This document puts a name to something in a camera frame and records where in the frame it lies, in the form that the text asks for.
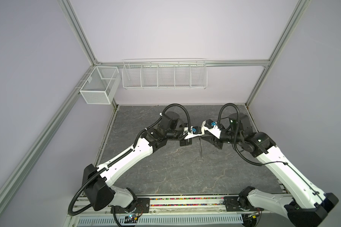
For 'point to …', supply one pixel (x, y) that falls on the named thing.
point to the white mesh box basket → (101, 85)
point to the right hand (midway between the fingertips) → (204, 132)
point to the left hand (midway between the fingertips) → (199, 133)
